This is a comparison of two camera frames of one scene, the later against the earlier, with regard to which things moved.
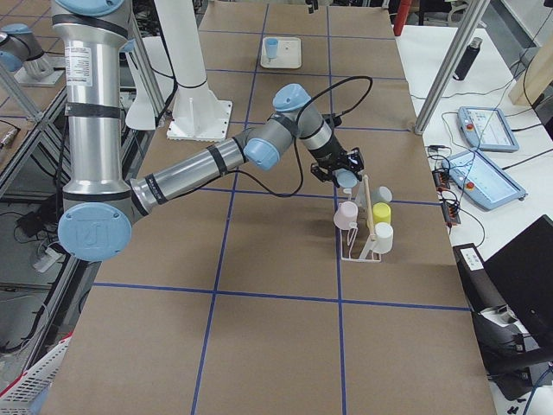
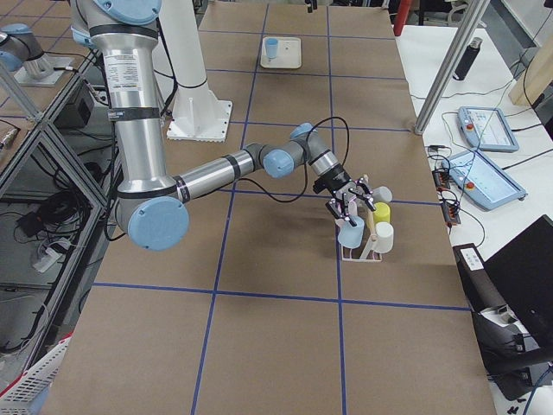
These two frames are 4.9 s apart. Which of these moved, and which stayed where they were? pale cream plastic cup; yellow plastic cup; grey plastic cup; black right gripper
Moved: black right gripper
Stayed: grey plastic cup; yellow plastic cup; pale cream plastic cup
